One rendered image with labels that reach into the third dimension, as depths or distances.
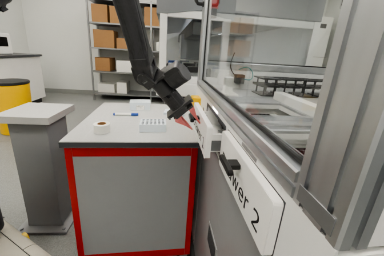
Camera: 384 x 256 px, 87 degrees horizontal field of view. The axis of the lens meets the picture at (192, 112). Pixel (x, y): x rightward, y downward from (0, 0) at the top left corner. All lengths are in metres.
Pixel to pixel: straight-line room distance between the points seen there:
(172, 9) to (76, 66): 4.10
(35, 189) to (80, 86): 4.04
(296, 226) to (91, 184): 0.87
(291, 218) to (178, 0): 1.39
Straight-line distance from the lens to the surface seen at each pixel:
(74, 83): 5.47
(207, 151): 0.63
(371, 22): 0.26
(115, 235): 1.22
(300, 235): 0.35
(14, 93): 3.17
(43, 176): 1.51
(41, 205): 1.64
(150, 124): 0.96
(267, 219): 0.38
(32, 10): 5.75
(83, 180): 1.04
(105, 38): 4.64
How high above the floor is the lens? 1.14
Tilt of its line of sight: 17 degrees down
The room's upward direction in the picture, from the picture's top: 4 degrees clockwise
